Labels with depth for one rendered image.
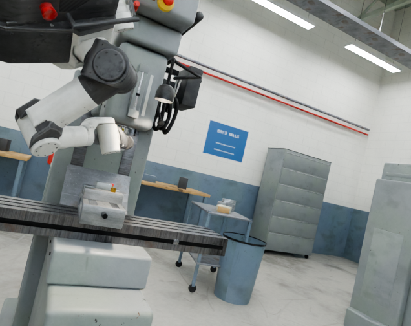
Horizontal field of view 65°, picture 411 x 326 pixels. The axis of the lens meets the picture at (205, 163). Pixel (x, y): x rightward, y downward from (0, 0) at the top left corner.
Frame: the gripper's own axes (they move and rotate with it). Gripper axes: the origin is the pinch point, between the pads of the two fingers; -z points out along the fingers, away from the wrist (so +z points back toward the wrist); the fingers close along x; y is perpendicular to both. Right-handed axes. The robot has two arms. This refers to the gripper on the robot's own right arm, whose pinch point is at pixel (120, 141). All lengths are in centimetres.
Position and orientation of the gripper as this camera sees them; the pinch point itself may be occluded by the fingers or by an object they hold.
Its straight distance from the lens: 141.3
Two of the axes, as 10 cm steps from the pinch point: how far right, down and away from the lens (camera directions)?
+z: 0.7, -0.3, -10.0
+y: -2.3, 9.7, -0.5
